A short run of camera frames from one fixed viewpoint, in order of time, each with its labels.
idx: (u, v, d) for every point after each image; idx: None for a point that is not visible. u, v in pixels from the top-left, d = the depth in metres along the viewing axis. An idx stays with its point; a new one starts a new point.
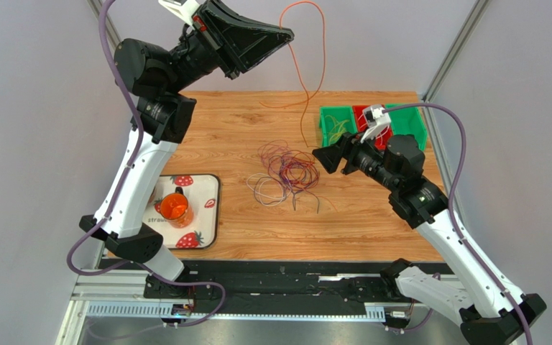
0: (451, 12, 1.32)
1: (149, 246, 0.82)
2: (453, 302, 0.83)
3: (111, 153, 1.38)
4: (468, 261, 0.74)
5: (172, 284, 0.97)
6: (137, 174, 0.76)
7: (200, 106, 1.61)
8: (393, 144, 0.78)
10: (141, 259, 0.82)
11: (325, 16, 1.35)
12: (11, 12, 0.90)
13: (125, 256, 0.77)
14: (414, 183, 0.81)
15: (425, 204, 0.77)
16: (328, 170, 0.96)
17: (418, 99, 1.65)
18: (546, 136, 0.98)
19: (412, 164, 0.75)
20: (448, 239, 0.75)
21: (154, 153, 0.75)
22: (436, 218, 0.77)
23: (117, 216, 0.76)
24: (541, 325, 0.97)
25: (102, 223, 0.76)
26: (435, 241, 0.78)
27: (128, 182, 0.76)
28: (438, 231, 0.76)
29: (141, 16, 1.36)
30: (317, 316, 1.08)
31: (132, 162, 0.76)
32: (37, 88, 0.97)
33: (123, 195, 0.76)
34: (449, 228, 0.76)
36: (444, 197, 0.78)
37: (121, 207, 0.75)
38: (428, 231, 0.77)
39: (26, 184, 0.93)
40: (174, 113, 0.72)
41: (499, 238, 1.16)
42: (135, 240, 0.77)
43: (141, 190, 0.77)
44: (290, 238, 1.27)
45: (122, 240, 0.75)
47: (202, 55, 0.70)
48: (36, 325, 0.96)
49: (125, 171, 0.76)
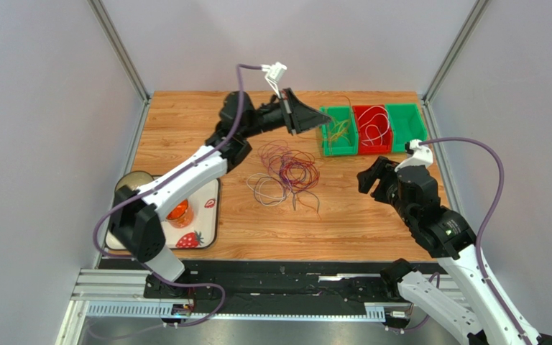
0: (451, 12, 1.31)
1: (152, 246, 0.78)
2: (460, 324, 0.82)
3: (111, 153, 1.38)
4: (489, 300, 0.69)
5: (173, 284, 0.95)
6: (197, 172, 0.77)
7: (200, 106, 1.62)
8: (403, 173, 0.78)
10: (139, 252, 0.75)
11: (326, 16, 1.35)
12: (12, 11, 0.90)
13: (140, 236, 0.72)
14: (435, 213, 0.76)
15: (452, 237, 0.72)
16: (360, 188, 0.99)
17: (418, 99, 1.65)
18: (546, 136, 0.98)
19: (425, 192, 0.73)
20: (470, 277, 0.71)
21: (219, 164, 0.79)
22: (461, 255, 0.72)
23: (162, 195, 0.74)
24: (540, 325, 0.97)
25: (146, 193, 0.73)
26: (457, 276, 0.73)
27: (187, 172, 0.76)
28: (461, 267, 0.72)
29: (141, 15, 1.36)
30: (318, 316, 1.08)
31: (199, 162, 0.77)
32: (37, 88, 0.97)
33: (177, 181, 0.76)
34: (474, 265, 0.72)
36: (471, 232, 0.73)
37: (171, 188, 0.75)
38: (451, 266, 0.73)
39: (26, 183, 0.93)
40: (241, 150, 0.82)
41: (498, 238, 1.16)
42: (157, 228, 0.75)
43: (191, 186, 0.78)
44: (290, 238, 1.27)
45: (154, 218, 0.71)
47: (275, 118, 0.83)
48: (36, 325, 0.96)
49: (187, 164, 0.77)
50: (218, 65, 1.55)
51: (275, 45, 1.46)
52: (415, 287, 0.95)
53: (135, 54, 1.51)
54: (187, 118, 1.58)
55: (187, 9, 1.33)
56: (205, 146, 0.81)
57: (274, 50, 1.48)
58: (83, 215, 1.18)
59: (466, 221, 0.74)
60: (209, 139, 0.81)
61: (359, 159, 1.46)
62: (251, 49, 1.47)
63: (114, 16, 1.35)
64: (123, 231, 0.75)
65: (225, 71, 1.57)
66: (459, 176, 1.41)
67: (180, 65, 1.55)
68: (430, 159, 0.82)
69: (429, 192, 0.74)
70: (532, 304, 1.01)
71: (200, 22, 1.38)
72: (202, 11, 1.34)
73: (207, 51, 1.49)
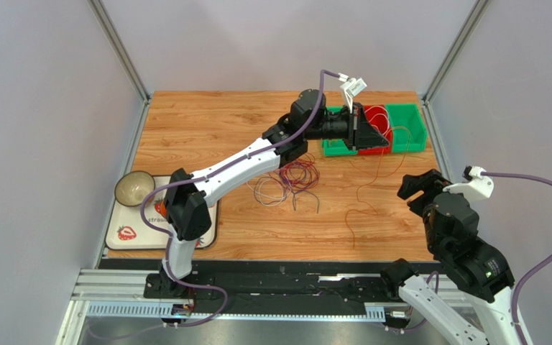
0: (451, 12, 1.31)
1: (199, 228, 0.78)
2: (462, 338, 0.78)
3: (111, 153, 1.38)
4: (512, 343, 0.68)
5: (178, 281, 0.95)
6: (248, 166, 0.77)
7: (200, 106, 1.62)
8: (440, 202, 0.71)
10: (185, 232, 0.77)
11: (326, 17, 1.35)
12: (13, 13, 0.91)
13: (187, 218, 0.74)
14: (471, 247, 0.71)
15: (491, 279, 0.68)
16: (399, 192, 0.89)
17: (418, 99, 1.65)
18: (545, 136, 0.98)
19: (464, 226, 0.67)
20: (500, 320, 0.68)
21: (272, 159, 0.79)
22: (497, 297, 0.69)
23: (212, 184, 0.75)
24: (543, 325, 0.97)
25: (198, 180, 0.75)
26: (485, 314, 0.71)
27: (237, 165, 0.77)
28: (494, 310, 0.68)
29: (141, 14, 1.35)
30: (317, 316, 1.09)
31: (251, 154, 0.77)
32: (37, 88, 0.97)
33: (230, 172, 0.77)
34: (505, 308, 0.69)
36: (509, 273, 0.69)
37: (222, 178, 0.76)
38: (481, 305, 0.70)
39: (26, 182, 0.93)
40: (297, 148, 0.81)
41: (500, 238, 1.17)
42: (205, 213, 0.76)
43: (242, 177, 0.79)
44: (290, 238, 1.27)
45: (201, 203, 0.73)
47: (340, 129, 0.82)
48: (36, 325, 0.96)
49: (240, 157, 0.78)
50: (218, 65, 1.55)
51: (275, 45, 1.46)
52: (418, 295, 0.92)
53: (135, 54, 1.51)
54: (187, 118, 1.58)
55: (187, 9, 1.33)
56: (262, 139, 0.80)
57: (274, 51, 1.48)
58: (83, 216, 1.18)
59: (506, 261, 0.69)
60: (267, 133, 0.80)
61: (359, 159, 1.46)
62: (251, 48, 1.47)
63: (113, 16, 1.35)
64: (174, 210, 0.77)
65: (225, 71, 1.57)
66: (459, 175, 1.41)
67: (180, 65, 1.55)
68: (485, 191, 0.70)
69: (468, 228, 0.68)
70: (532, 303, 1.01)
71: (200, 22, 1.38)
72: (203, 12, 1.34)
73: (207, 51, 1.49)
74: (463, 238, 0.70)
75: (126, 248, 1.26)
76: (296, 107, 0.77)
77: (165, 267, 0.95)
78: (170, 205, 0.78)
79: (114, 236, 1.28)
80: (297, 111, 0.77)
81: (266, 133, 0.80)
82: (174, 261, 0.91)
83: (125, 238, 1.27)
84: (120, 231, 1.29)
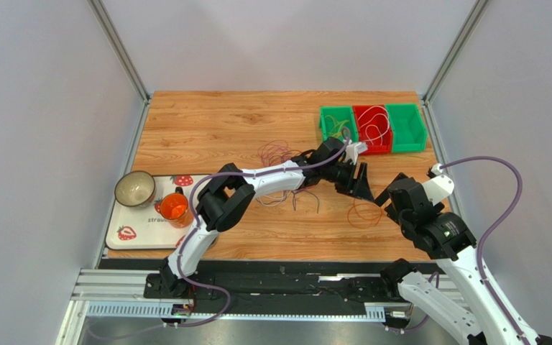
0: (452, 12, 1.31)
1: (230, 222, 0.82)
2: (460, 325, 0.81)
3: (111, 154, 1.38)
4: (487, 302, 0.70)
5: (184, 277, 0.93)
6: (283, 177, 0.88)
7: (201, 106, 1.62)
8: (394, 184, 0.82)
10: (220, 220, 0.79)
11: (326, 18, 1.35)
12: (11, 13, 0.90)
13: (231, 205, 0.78)
14: (432, 217, 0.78)
15: (452, 239, 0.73)
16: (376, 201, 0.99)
17: (418, 99, 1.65)
18: (546, 137, 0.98)
19: (411, 195, 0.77)
20: (468, 279, 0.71)
21: (299, 179, 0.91)
22: (460, 254, 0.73)
23: (257, 182, 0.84)
24: (537, 324, 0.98)
25: (247, 174, 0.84)
26: (457, 277, 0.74)
27: (277, 175, 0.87)
28: (460, 268, 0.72)
29: (141, 14, 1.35)
30: (318, 316, 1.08)
31: (289, 169, 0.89)
32: (36, 88, 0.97)
33: (271, 177, 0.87)
34: (472, 267, 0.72)
36: (469, 233, 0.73)
37: (265, 180, 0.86)
38: (450, 267, 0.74)
39: (25, 182, 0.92)
40: (315, 176, 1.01)
41: (498, 238, 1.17)
42: (244, 207, 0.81)
43: (274, 185, 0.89)
44: (290, 238, 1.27)
45: (250, 193, 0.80)
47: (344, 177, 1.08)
48: (36, 325, 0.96)
49: (279, 168, 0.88)
50: (218, 65, 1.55)
51: (275, 45, 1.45)
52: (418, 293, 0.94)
53: (135, 54, 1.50)
54: (187, 117, 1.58)
55: (187, 11, 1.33)
56: (290, 161, 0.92)
57: (274, 51, 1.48)
58: (83, 216, 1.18)
59: (464, 223, 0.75)
60: (293, 159, 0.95)
61: (359, 159, 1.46)
62: (251, 48, 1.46)
63: (113, 16, 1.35)
64: (212, 200, 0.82)
65: (225, 71, 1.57)
66: (458, 175, 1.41)
67: (180, 65, 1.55)
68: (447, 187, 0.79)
69: (416, 197, 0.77)
70: (529, 304, 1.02)
71: (200, 22, 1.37)
72: (202, 12, 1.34)
73: (207, 51, 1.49)
74: (419, 208, 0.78)
75: (126, 248, 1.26)
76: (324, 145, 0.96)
77: (175, 261, 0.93)
78: (210, 195, 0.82)
79: (114, 236, 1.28)
80: (323, 149, 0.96)
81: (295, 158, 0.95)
82: (188, 255, 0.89)
83: (125, 238, 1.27)
84: (120, 231, 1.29)
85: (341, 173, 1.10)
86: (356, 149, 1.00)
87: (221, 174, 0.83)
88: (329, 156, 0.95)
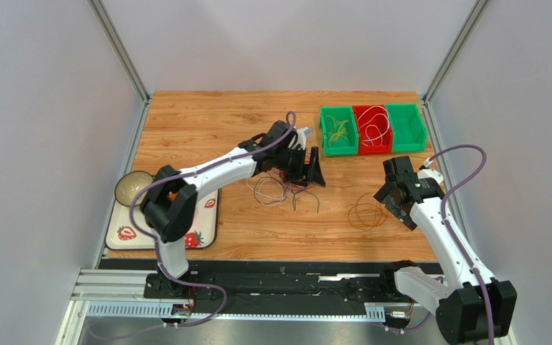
0: (451, 13, 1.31)
1: (180, 229, 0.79)
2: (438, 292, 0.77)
3: (111, 154, 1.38)
4: (445, 238, 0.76)
5: (177, 281, 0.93)
6: (229, 168, 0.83)
7: (201, 106, 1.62)
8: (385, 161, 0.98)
10: (167, 229, 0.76)
11: (325, 18, 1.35)
12: (11, 14, 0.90)
13: (175, 213, 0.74)
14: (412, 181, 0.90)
15: (422, 190, 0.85)
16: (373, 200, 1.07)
17: (418, 99, 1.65)
18: (546, 136, 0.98)
19: (396, 162, 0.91)
20: (430, 218, 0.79)
21: (250, 164, 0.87)
22: (426, 201, 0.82)
23: (200, 180, 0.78)
24: (538, 325, 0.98)
25: (187, 174, 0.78)
26: (422, 222, 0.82)
27: (221, 167, 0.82)
28: (423, 210, 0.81)
29: (141, 14, 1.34)
30: (317, 316, 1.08)
31: (234, 157, 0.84)
32: (36, 88, 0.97)
33: (215, 170, 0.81)
34: (435, 210, 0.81)
36: (440, 189, 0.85)
37: (210, 175, 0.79)
38: (416, 211, 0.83)
39: (25, 183, 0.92)
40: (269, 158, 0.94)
41: (497, 238, 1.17)
42: (192, 209, 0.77)
43: (223, 179, 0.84)
44: (290, 238, 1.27)
45: (193, 194, 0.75)
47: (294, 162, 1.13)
48: (36, 325, 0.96)
49: (224, 159, 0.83)
50: (218, 65, 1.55)
51: (274, 45, 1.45)
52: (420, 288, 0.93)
53: (135, 54, 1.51)
54: (187, 117, 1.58)
55: (187, 11, 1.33)
56: (238, 148, 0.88)
57: (274, 50, 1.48)
58: (83, 216, 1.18)
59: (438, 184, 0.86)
60: (242, 143, 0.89)
61: (359, 159, 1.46)
62: (251, 48, 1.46)
63: (113, 17, 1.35)
64: (154, 209, 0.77)
65: (225, 71, 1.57)
66: (458, 175, 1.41)
67: (180, 65, 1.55)
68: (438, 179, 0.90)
69: (401, 164, 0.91)
70: (530, 304, 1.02)
71: (200, 22, 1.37)
72: (202, 13, 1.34)
73: (207, 52, 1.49)
74: (402, 174, 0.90)
75: (126, 248, 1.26)
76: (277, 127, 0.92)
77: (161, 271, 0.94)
78: (152, 204, 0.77)
79: (114, 236, 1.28)
80: (275, 130, 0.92)
81: (242, 143, 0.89)
82: (167, 261, 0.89)
83: (125, 238, 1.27)
84: (120, 231, 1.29)
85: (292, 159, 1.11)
86: (303, 134, 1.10)
87: (158, 181, 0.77)
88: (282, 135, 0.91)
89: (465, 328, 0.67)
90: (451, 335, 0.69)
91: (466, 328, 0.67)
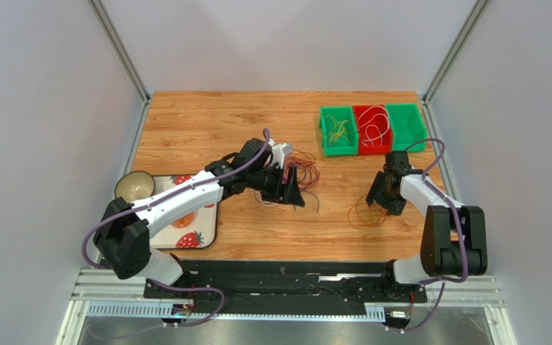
0: (452, 12, 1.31)
1: (134, 263, 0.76)
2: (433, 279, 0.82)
3: (111, 154, 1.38)
4: (424, 190, 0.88)
5: (169, 287, 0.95)
6: (189, 196, 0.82)
7: (201, 106, 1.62)
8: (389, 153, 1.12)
10: (121, 266, 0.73)
11: (325, 18, 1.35)
12: (11, 14, 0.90)
13: (125, 249, 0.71)
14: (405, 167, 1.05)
15: (408, 172, 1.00)
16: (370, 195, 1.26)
17: (418, 99, 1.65)
18: (547, 136, 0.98)
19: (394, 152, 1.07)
20: (415, 182, 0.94)
21: (215, 190, 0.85)
22: (410, 176, 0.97)
23: (155, 213, 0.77)
24: (539, 325, 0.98)
25: (139, 208, 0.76)
26: (409, 189, 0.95)
27: (180, 195, 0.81)
28: (409, 179, 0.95)
29: (140, 14, 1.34)
30: (318, 316, 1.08)
31: (195, 185, 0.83)
32: (35, 88, 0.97)
33: (172, 201, 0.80)
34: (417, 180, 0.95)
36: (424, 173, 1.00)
37: (165, 206, 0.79)
38: (402, 184, 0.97)
39: (26, 182, 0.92)
40: (240, 179, 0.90)
41: (496, 238, 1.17)
42: (146, 244, 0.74)
43: (183, 208, 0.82)
44: (290, 238, 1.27)
45: (143, 231, 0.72)
47: (267, 184, 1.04)
48: (36, 325, 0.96)
49: (185, 187, 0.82)
50: (218, 65, 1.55)
51: (274, 45, 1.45)
52: (420, 282, 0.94)
53: (135, 54, 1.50)
54: (187, 117, 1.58)
55: (187, 11, 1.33)
56: (205, 172, 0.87)
57: (273, 50, 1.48)
58: (83, 216, 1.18)
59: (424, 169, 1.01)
60: (210, 165, 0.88)
61: (359, 159, 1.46)
62: (251, 48, 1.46)
63: (113, 17, 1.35)
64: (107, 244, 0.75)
65: (225, 71, 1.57)
66: (458, 175, 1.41)
67: (179, 65, 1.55)
68: None
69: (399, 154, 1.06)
70: (530, 304, 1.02)
71: (200, 22, 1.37)
72: (202, 13, 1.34)
73: (207, 52, 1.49)
74: (398, 164, 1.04)
75: None
76: (248, 146, 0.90)
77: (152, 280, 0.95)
78: (104, 239, 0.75)
79: None
80: (247, 149, 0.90)
81: (208, 166, 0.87)
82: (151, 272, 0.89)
83: None
84: None
85: (269, 177, 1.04)
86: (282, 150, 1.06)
87: (109, 215, 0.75)
88: (253, 156, 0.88)
89: (440, 246, 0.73)
90: (432, 261, 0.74)
91: (443, 248, 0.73)
